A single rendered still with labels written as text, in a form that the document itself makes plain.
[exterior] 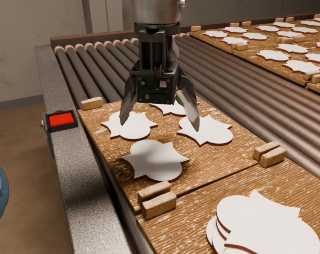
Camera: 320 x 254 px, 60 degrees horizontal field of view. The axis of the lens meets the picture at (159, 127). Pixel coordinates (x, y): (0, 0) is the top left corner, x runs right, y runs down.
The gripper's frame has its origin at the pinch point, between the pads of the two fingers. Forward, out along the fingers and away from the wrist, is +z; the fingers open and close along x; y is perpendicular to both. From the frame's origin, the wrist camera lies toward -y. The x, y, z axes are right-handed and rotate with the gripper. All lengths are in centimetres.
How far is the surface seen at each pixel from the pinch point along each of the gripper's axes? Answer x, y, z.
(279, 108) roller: 31.3, -32.8, 10.2
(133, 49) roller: -27, -86, 9
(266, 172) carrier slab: 21.7, 1.0, 8.0
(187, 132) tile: 5.1, -10.0, 7.0
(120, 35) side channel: -39, -103, 7
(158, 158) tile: -0.1, 1.1, 7.0
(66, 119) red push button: -27.8, -13.4, 8.3
